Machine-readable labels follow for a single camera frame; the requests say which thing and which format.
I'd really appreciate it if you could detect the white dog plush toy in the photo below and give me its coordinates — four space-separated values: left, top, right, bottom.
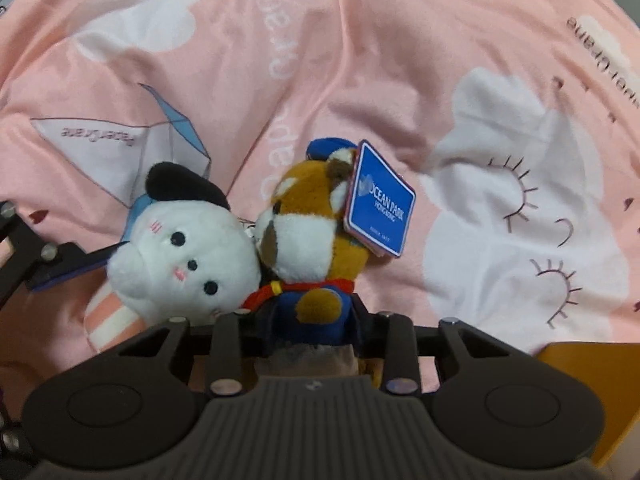
84 161 262 353

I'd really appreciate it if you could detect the orange cardboard box white inside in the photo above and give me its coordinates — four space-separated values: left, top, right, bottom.
537 341 640 468

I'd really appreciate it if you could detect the red panda plush blue tag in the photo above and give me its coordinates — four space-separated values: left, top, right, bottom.
245 139 417 391

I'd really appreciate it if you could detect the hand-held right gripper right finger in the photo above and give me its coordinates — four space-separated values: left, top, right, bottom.
352 292 538 395

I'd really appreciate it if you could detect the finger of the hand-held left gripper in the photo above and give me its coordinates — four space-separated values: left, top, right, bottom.
0 200 132 311
0 385 38 468

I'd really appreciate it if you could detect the pink printed blanket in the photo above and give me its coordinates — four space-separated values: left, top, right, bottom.
0 0 640 480

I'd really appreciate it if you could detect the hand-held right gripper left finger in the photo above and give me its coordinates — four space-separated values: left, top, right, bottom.
100 310 273 396

